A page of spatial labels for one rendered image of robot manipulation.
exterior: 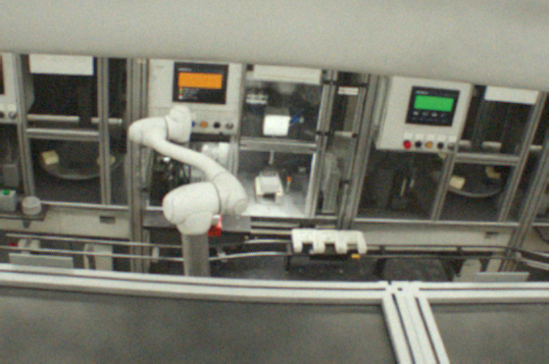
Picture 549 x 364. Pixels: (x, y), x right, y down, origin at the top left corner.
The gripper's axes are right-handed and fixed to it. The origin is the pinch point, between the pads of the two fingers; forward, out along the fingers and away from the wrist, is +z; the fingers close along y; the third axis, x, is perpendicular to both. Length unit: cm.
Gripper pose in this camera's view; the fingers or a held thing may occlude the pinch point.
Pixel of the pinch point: (176, 184)
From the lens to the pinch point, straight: 311.5
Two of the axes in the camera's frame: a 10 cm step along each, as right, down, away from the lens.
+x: 0.7, 5.2, -8.5
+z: -1.2, 8.5, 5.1
